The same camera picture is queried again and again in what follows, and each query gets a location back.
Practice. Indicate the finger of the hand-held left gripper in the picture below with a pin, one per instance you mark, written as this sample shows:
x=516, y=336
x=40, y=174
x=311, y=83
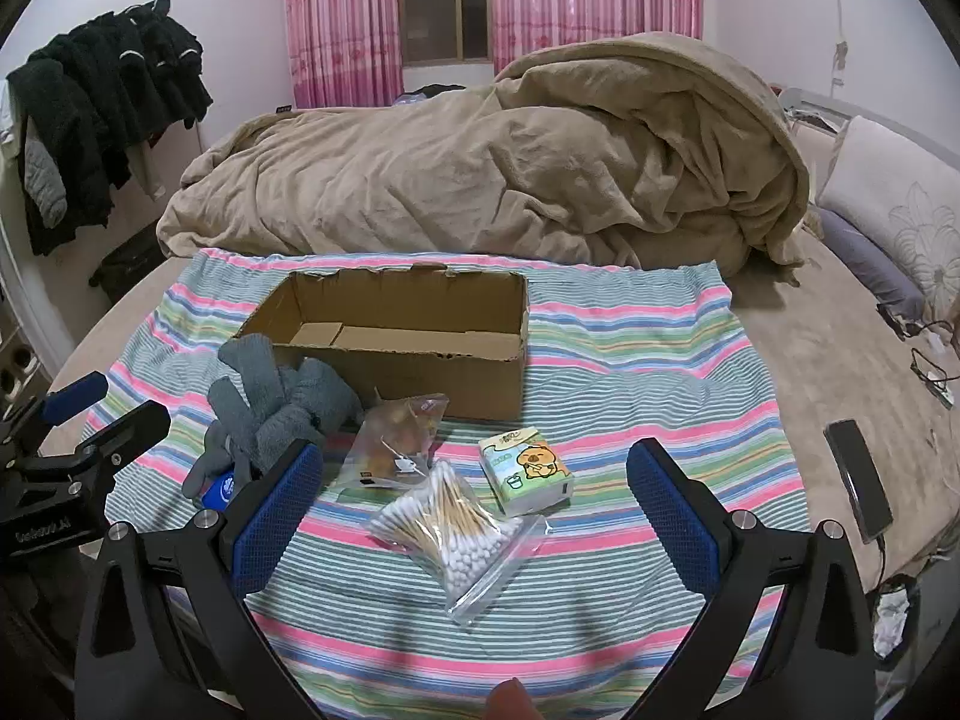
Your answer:
x=131, y=427
x=75, y=396

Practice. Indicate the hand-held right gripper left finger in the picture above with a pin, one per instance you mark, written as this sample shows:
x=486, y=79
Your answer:
x=277, y=517

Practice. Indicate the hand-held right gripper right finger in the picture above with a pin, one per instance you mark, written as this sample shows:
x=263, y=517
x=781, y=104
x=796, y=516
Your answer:
x=675, y=517

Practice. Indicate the grey knit glove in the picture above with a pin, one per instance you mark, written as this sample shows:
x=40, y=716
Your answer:
x=232, y=435
x=307, y=397

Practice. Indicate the clear snack packet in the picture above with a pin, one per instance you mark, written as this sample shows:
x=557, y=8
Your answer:
x=397, y=442

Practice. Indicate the cartoon print tissue pack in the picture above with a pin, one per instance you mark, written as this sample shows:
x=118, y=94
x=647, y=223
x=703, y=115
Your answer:
x=529, y=469

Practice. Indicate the clear bag of cotton swabs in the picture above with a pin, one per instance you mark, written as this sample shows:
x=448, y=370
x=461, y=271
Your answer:
x=442, y=532

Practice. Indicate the cardboard box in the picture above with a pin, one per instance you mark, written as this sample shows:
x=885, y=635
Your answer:
x=420, y=379

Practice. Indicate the person's right hand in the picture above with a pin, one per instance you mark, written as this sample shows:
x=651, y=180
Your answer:
x=511, y=701

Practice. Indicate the dark suitcase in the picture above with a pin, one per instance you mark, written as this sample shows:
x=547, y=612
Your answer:
x=127, y=270

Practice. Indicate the striped pastel cloth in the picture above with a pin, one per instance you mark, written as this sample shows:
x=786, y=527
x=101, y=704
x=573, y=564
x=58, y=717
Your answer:
x=600, y=375

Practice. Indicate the black smartphone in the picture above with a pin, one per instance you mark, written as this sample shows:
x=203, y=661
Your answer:
x=859, y=480

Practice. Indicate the grey hanging garment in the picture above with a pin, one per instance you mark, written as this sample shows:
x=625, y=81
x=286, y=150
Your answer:
x=43, y=180

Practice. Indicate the trash bin with white paper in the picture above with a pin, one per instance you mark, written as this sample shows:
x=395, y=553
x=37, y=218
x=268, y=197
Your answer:
x=894, y=615

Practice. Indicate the pile of black clothes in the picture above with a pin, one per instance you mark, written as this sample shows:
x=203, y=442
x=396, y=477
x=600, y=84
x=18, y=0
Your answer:
x=97, y=90

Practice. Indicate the grey pillow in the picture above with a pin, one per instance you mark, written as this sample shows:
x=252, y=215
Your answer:
x=870, y=262

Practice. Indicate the white floral pillow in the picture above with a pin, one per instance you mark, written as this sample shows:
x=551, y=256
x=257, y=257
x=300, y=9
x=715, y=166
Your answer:
x=900, y=195

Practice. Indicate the beige fleece blanket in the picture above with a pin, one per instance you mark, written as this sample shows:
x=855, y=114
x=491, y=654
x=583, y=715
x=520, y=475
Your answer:
x=487, y=165

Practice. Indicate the dark clothing by window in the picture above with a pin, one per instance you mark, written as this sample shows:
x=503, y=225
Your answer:
x=439, y=91

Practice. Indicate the pink floral curtain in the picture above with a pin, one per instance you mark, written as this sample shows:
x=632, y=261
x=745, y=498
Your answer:
x=341, y=22
x=592, y=0

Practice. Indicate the window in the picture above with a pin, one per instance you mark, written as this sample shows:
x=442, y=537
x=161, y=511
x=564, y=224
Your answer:
x=446, y=0

